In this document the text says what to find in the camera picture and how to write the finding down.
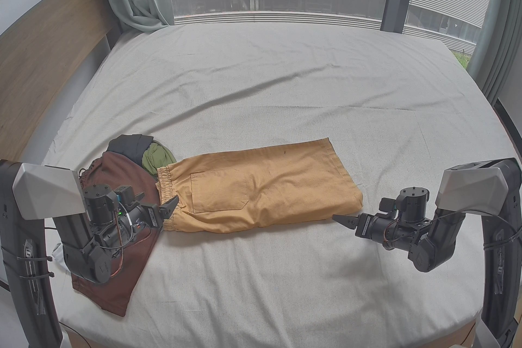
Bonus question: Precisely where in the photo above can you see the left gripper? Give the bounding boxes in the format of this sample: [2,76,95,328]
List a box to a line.
[122,195,179,235]

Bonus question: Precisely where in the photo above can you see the tan shorts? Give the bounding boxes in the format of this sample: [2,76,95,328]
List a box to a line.
[155,138,364,235]

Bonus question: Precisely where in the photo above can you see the black garment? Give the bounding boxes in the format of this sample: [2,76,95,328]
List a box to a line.
[107,133,155,167]

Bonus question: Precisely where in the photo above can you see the green garment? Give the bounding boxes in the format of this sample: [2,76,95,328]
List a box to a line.
[141,140,177,177]

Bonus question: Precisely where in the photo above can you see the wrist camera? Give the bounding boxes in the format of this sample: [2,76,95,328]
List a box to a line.
[114,185,146,209]
[378,197,403,223]

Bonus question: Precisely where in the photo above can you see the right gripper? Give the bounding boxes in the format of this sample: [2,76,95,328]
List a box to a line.
[354,213,399,248]

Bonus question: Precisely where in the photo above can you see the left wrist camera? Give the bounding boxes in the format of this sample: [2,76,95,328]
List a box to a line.
[114,185,146,209]

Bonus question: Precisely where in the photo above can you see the brown shorts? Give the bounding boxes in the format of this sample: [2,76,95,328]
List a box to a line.
[71,151,164,318]

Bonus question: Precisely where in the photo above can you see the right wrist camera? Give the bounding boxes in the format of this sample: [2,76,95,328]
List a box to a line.
[378,197,403,223]

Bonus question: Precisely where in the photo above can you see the bed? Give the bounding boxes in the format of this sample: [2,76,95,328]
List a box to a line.
[0,0,522,348]

